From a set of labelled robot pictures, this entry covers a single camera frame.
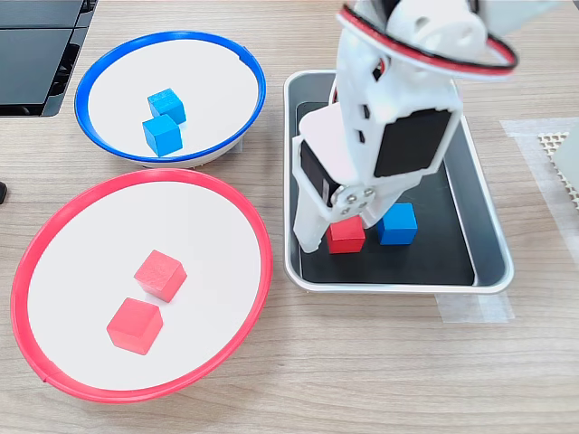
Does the clear tape strip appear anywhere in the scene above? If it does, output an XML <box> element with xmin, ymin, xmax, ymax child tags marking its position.
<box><xmin>434</xmin><ymin>291</ymin><xmax>516</xmax><ymax>325</ymax></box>

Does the red cube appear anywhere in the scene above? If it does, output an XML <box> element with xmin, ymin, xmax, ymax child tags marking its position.
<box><xmin>106</xmin><ymin>297</ymin><xmax>164</xmax><ymax>356</ymax></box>
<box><xmin>133</xmin><ymin>249</ymin><xmax>188</xmax><ymax>304</ymax></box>
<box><xmin>325</xmin><ymin>215</ymin><xmax>366</xmax><ymax>255</ymax></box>

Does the red black white cable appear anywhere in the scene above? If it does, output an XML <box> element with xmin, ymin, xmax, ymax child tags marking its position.
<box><xmin>337</xmin><ymin>3</ymin><xmax>519</xmax><ymax>83</ymax></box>

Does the white plate red rim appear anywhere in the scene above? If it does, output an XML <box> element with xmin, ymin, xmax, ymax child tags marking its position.
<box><xmin>10</xmin><ymin>168</ymin><xmax>274</xmax><ymax>404</ymax></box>

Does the black mat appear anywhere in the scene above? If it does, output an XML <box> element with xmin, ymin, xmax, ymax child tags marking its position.
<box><xmin>296</xmin><ymin>101</ymin><xmax>476</xmax><ymax>287</ymax></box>

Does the steel tray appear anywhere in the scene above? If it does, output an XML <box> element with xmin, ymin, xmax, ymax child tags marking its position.
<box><xmin>283</xmin><ymin>68</ymin><xmax>516</xmax><ymax>295</ymax></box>

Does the pale perforated plate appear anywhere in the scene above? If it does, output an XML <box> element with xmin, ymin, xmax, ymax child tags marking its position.
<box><xmin>537</xmin><ymin>130</ymin><xmax>579</xmax><ymax>212</ymax></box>

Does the black flat electronic device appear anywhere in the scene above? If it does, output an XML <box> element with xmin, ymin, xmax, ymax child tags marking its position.
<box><xmin>0</xmin><ymin>0</ymin><xmax>99</xmax><ymax>118</ymax></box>

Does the white plate blue rim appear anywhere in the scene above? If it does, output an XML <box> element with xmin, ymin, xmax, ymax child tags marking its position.
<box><xmin>74</xmin><ymin>30</ymin><xmax>267</xmax><ymax>171</ymax></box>

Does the blue cube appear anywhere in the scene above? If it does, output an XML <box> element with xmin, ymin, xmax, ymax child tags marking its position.
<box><xmin>141</xmin><ymin>113</ymin><xmax>184</xmax><ymax>158</ymax></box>
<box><xmin>147</xmin><ymin>88</ymin><xmax>187</xmax><ymax>126</ymax></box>
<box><xmin>375</xmin><ymin>203</ymin><xmax>418</xmax><ymax>246</ymax></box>

